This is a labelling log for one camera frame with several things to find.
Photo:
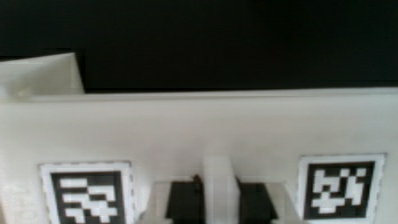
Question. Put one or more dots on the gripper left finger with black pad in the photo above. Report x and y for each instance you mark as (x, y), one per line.
(176, 203)

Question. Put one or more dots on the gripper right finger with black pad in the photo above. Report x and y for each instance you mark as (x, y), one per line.
(264, 204)

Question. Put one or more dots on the white cabinet door panel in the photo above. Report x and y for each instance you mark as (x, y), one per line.
(160, 130)

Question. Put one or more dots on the white cabinet body box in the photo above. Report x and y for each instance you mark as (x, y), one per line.
(41, 76)

